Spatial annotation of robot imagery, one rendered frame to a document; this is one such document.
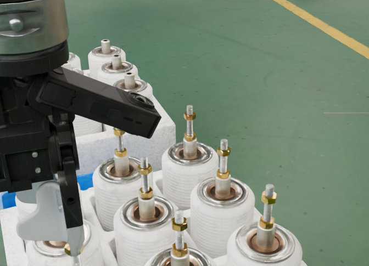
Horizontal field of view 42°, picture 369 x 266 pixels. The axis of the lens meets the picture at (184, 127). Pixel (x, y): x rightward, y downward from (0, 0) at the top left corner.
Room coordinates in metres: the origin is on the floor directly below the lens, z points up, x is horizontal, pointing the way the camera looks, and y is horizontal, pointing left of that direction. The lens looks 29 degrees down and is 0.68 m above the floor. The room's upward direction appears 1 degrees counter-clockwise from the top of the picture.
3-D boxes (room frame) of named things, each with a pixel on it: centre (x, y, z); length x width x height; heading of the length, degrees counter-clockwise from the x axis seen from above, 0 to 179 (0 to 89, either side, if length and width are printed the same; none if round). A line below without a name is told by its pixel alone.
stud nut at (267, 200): (0.47, -0.10, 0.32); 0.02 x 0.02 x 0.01; 72
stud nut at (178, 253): (0.43, 0.01, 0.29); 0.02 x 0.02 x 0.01; 68
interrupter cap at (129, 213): (0.54, 0.05, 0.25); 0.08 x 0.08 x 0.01
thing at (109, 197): (0.64, 0.10, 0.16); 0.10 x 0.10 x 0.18
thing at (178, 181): (0.69, -0.01, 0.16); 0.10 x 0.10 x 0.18
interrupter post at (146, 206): (0.54, 0.05, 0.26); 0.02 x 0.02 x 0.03
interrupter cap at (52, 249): (0.49, 0.16, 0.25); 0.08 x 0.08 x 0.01
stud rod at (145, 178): (0.54, 0.05, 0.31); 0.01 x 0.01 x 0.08
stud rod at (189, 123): (0.69, -0.01, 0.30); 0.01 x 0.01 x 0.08
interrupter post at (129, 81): (0.97, 0.12, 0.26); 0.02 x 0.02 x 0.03
